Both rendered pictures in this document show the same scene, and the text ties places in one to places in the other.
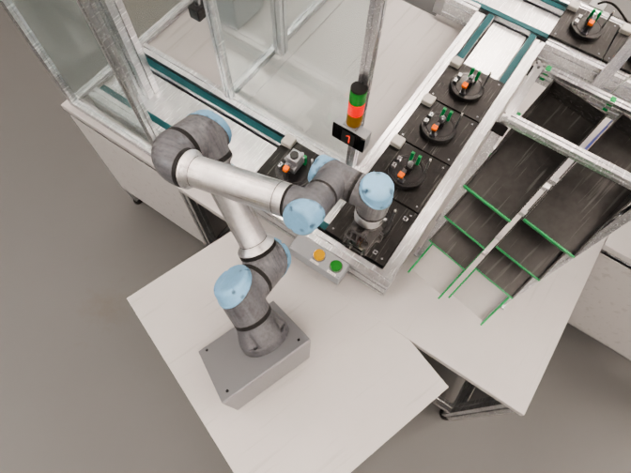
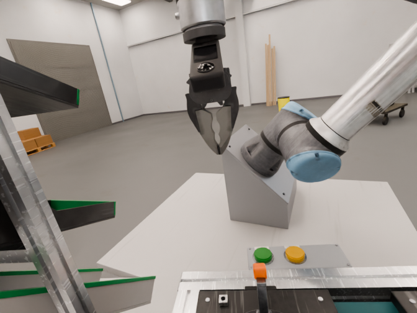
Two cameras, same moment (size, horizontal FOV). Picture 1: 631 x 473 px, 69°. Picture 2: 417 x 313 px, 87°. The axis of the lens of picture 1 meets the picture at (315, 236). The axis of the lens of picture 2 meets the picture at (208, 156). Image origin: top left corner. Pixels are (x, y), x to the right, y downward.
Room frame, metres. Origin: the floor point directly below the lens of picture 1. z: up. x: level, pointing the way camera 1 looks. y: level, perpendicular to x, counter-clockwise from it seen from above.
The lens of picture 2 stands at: (0.88, -0.31, 1.35)
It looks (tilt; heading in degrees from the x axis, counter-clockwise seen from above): 19 degrees down; 158
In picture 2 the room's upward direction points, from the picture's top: 9 degrees counter-clockwise
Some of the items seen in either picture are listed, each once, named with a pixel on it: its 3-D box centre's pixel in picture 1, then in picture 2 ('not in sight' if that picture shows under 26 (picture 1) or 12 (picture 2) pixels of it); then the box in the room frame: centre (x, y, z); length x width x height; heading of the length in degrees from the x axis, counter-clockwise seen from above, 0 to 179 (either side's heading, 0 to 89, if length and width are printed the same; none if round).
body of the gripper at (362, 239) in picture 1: (364, 229); (209, 69); (0.50, -0.12, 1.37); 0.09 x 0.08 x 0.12; 149
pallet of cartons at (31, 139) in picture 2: not in sight; (26, 141); (-8.00, -2.87, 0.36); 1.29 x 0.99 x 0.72; 130
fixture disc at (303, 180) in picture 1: (294, 172); not in sight; (0.89, 0.09, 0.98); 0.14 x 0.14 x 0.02
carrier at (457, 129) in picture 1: (440, 122); not in sight; (1.13, -0.45, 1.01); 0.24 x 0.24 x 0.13; 59
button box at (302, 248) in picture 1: (318, 258); (295, 266); (0.58, -0.02, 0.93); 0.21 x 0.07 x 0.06; 59
